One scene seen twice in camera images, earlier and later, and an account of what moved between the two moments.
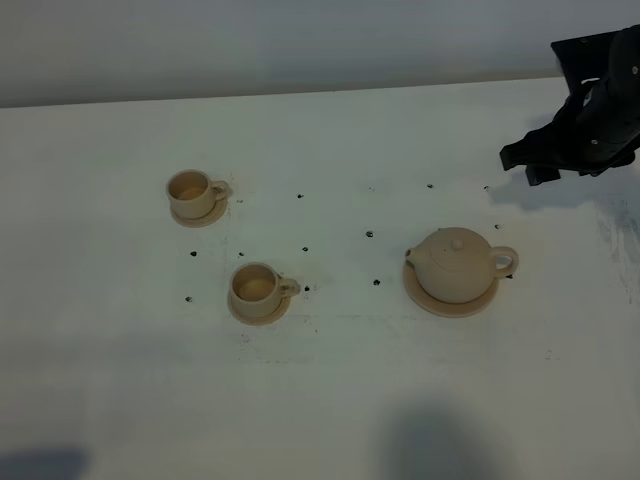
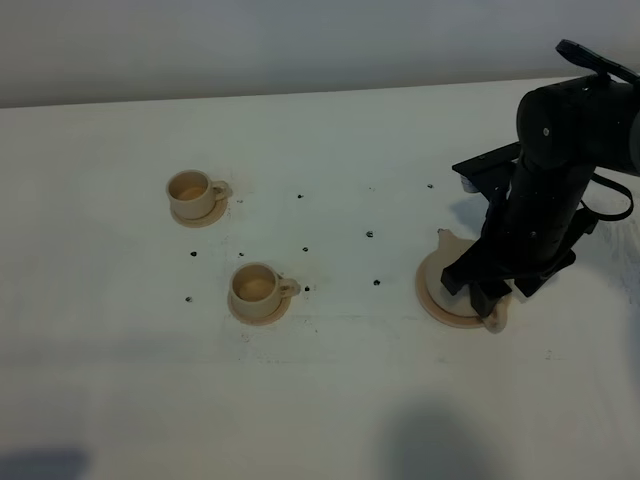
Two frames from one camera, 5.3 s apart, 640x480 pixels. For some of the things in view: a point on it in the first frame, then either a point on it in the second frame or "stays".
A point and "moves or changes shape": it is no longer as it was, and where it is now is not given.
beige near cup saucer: (269, 319) stays
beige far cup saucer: (218, 213) stays
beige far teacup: (193, 194) stays
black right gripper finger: (549, 147) → (458, 275)
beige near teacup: (256, 289) stays
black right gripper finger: (537, 175) → (484, 301)
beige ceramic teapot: (457, 265) moves or changes shape
